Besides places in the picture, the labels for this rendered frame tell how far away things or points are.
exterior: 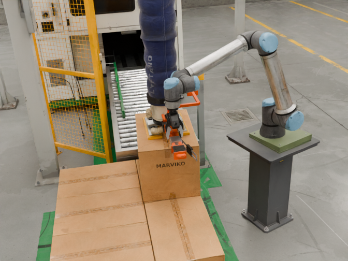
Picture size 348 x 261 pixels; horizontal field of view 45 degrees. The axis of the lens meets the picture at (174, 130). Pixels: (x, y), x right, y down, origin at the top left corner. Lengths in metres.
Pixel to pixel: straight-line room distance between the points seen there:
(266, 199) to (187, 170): 0.83
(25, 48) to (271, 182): 2.33
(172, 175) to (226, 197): 1.14
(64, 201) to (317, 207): 2.11
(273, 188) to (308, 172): 1.01
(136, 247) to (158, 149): 0.62
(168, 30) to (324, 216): 2.06
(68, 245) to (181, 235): 0.69
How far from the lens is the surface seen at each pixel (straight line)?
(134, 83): 5.06
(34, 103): 4.04
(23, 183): 4.45
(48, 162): 4.30
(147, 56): 2.74
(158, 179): 2.83
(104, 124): 4.15
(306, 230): 3.60
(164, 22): 2.64
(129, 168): 3.31
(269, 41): 2.69
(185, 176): 2.84
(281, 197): 3.48
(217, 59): 2.69
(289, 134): 3.23
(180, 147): 2.41
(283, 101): 2.91
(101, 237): 2.70
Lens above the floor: 2.28
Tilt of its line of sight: 27 degrees down
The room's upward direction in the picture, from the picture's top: 3 degrees counter-clockwise
